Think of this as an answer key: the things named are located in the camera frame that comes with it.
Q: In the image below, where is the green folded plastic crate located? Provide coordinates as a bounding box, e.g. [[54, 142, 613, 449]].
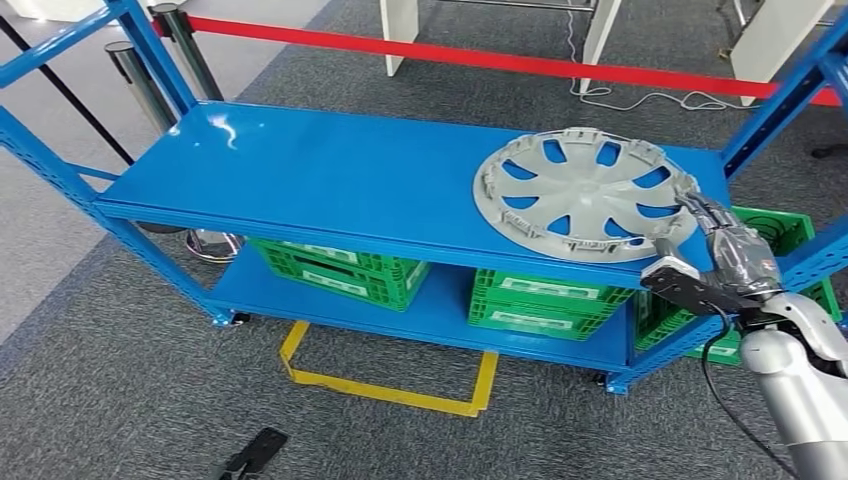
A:
[[466, 296, 617, 344], [472, 267, 636, 314], [260, 254, 427, 313], [246, 237, 431, 278]]

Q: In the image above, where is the white floor cable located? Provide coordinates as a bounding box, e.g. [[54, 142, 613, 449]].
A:
[[564, 6, 763, 113]]

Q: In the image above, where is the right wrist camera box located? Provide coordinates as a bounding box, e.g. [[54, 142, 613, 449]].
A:
[[639, 256, 747, 317]]

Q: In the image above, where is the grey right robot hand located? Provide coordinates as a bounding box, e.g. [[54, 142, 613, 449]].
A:
[[654, 188, 784, 305]]

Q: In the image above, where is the chrome stanchion post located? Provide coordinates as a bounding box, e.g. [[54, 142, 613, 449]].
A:
[[103, 40, 248, 265], [149, 2, 225, 103]]

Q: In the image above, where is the yellow floor tape outline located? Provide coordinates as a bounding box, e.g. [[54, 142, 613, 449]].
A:
[[278, 320, 500, 419]]

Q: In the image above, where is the black barrier belt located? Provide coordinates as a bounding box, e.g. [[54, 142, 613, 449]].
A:
[[0, 14, 136, 167]]

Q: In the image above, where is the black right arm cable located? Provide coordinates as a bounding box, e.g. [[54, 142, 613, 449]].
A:
[[700, 311, 800, 480]]

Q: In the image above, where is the metal table crossbar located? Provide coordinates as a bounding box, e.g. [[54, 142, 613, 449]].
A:
[[457, 0, 594, 13]]

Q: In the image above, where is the red barrier belt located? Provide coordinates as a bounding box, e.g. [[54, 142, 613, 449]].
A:
[[152, 15, 843, 109]]

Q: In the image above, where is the green open plastic crate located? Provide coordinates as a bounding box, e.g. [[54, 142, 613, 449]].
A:
[[632, 205, 844, 367]]

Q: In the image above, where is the grey plastic wheel cover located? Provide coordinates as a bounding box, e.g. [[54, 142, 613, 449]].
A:
[[472, 127, 701, 265]]

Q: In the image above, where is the white table leg panel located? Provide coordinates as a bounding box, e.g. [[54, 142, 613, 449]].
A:
[[578, 0, 624, 95], [378, 0, 421, 78], [729, 0, 836, 107]]

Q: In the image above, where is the blue metal shelf rack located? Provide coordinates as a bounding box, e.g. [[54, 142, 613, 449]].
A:
[[0, 0, 848, 397]]

